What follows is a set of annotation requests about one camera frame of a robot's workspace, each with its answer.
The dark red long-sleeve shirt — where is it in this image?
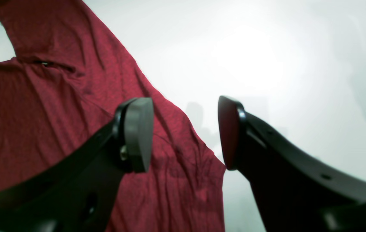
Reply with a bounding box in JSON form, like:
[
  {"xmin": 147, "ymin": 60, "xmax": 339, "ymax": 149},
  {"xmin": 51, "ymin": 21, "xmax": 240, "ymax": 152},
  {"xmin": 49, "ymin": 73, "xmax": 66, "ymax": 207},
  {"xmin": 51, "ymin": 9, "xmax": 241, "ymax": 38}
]
[{"xmin": 0, "ymin": 0, "xmax": 225, "ymax": 232}]

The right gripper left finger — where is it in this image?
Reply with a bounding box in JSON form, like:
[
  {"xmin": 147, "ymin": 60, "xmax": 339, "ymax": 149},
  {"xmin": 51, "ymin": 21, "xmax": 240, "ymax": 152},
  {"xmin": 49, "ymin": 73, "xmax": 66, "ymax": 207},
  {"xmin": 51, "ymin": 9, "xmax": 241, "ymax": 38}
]
[{"xmin": 0, "ymin": 98, "xmax": 154, "ymax": 232}]

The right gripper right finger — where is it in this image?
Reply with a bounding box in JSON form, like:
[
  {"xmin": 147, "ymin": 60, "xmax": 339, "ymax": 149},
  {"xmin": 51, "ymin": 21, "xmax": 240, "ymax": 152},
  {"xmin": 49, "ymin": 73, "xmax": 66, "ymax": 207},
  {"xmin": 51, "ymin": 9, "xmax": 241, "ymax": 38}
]
[{"xmin": 218, "ymin": 96, "xmax": 366, "ymax": 232}]

